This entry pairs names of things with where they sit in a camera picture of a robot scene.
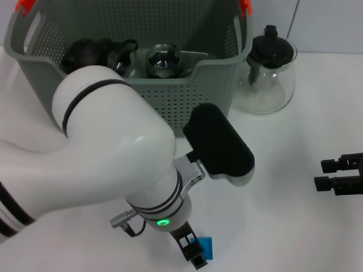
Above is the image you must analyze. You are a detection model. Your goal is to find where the glass teapot black lid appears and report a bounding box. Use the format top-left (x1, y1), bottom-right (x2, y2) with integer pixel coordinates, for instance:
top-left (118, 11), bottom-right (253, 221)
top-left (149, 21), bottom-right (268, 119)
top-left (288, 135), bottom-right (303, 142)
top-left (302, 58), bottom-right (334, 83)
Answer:
top-left (232, 24), bottom-right (298, 116)

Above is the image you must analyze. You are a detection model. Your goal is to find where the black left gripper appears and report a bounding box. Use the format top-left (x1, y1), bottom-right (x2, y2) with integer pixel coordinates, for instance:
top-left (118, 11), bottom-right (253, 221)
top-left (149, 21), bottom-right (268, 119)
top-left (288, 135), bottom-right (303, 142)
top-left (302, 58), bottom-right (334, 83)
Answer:
top-left (169, 222), bottom-right (209, 270)

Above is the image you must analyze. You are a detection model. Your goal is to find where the dark clay teapot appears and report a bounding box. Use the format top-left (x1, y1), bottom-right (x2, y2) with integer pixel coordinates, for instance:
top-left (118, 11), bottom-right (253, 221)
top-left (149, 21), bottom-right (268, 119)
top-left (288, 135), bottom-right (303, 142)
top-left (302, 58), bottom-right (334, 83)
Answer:
top-left (60, 38), bottom-right (110, 75)

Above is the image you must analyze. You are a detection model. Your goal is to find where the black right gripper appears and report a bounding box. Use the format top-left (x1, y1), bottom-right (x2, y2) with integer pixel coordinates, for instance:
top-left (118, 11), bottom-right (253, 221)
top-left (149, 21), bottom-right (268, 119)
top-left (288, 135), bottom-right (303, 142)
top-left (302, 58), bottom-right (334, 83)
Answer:
top-left (314, 152), bottom-right (363, 197)

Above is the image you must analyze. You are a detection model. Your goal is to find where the grey-green perforated storage bin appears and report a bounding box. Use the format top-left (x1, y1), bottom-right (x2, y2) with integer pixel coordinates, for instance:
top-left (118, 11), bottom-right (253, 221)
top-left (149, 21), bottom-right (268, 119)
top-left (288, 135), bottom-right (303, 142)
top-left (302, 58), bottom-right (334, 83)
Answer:
top-left (4, 0), bottom-right (253, 139)

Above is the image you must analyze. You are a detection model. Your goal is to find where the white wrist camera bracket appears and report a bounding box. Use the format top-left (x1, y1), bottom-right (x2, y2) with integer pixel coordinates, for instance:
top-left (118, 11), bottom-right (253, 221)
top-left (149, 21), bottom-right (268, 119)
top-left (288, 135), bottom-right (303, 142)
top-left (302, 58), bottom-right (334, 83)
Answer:
top-left (173, 154), bottom-right (255, 196)

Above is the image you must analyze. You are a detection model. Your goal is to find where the blue square toy brick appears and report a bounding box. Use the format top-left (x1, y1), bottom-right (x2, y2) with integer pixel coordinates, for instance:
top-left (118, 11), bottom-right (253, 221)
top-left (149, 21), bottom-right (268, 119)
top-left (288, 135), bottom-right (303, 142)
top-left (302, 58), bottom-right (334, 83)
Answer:
top-left (190, 235), bottom-right (214, 261)

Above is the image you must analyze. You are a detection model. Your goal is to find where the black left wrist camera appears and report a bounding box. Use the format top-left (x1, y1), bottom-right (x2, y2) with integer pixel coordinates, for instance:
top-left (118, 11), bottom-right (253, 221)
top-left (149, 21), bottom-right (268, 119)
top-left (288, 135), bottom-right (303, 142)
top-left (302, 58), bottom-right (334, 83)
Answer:
top-left (183, 103), bottom-right (255, 180)

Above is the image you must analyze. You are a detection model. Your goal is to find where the glass teacup black sleeve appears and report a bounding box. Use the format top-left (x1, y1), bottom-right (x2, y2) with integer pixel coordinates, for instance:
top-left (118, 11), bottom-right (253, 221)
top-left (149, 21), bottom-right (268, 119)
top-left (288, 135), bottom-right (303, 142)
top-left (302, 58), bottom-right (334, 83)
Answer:
top-left (107, 39), bottom-right (140, 79)
top-left (145, 43), bottom-right (184, 79)

